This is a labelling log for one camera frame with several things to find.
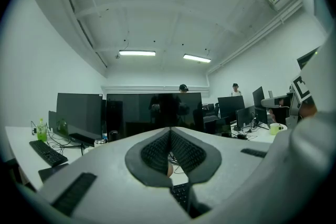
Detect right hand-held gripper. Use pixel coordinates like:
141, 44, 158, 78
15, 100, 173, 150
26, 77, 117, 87
261, 33, 336, 128

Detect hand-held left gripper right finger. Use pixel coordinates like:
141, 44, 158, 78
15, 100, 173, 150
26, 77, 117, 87
170, 127, 274, 210

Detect small black keyboard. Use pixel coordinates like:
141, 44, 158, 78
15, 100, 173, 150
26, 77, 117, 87
28, 140, 69, 167

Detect green drink bottle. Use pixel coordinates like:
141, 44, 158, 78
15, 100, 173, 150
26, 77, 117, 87
36, 118, 48, 143

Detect black mouse pad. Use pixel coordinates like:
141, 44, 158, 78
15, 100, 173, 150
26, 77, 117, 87
38, 163, 70, 183

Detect small dark tablet screen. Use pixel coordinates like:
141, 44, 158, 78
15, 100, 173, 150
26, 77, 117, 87
48, 110, 59, 132

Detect ceiling tube light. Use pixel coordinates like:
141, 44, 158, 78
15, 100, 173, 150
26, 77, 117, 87
118, 49, 156, 57
182, 53, 212, 64

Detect pale green mug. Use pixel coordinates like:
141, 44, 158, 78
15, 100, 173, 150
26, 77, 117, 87
269, 123, 285, 136

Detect person's right hand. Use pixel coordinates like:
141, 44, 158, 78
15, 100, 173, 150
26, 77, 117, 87
299, 102, 318, 119

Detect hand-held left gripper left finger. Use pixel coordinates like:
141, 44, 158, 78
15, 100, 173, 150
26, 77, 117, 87
36, 126, 192, 224

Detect wide black monitor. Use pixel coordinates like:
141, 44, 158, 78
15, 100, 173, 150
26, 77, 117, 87
106, 92, 205, 140

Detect large black keyboard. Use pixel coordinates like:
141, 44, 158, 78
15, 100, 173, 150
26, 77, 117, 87
170, 182, 191, 215

